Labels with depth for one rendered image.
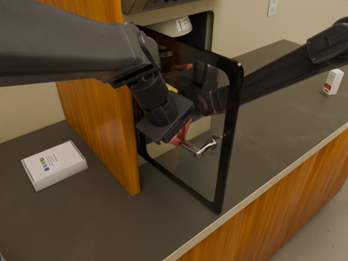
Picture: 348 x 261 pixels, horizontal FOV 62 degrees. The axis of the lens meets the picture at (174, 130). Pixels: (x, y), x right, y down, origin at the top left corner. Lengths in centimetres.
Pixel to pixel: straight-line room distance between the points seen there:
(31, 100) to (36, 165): 30
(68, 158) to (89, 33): 70
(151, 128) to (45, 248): 43
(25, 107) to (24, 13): 96
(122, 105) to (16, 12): 47
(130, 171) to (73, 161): 22
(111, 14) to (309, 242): 177
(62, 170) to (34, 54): 74
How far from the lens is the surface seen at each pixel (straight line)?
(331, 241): 210
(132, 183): 82
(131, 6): 65
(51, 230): 84
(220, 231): 96
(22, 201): 93
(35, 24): 22
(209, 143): 60
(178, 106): 54
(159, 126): 52
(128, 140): 71
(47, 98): 118
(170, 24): 82
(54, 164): 94
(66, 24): 26
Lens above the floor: 159
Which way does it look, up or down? 37 degrees down
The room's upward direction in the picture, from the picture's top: straight up
